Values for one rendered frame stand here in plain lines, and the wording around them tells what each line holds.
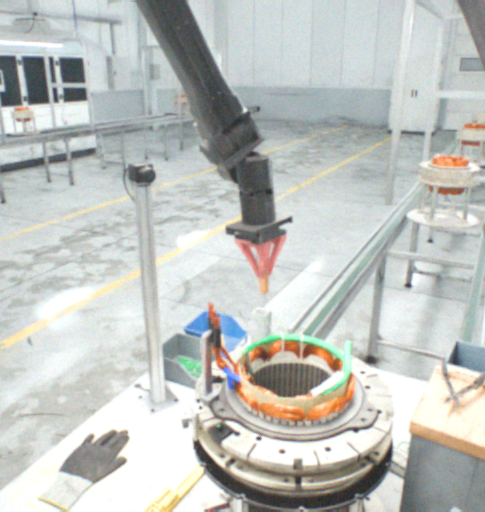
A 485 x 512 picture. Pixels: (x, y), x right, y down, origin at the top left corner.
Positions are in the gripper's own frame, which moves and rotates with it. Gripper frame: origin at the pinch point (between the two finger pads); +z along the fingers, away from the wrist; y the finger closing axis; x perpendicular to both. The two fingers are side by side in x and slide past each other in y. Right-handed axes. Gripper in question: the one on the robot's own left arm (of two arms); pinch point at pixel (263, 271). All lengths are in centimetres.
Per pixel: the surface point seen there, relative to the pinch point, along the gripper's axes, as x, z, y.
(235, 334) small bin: -50, 45, -37
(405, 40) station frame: -94, -44, -239
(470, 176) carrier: -41, 28, -209
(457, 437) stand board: 31.9, 22.6, -5.5
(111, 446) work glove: -35, 43, 18
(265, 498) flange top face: 15.3, 24.3, 20.1
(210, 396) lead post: 2.1, 14.6, 16.8
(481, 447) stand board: 35.2, 23.1, -6.1
